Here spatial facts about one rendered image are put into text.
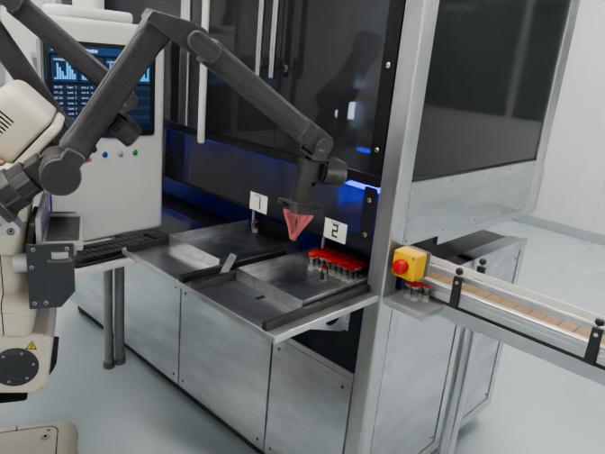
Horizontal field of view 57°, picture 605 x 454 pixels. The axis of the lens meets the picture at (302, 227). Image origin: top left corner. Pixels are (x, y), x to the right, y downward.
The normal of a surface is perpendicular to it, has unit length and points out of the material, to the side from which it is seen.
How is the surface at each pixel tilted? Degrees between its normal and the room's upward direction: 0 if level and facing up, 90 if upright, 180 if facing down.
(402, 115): 90
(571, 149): 90
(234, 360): 90
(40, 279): 90
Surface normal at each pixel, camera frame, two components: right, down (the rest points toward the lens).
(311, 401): -0.69, 0.15
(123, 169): 0.75, 0.26
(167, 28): 0.40, 0.40
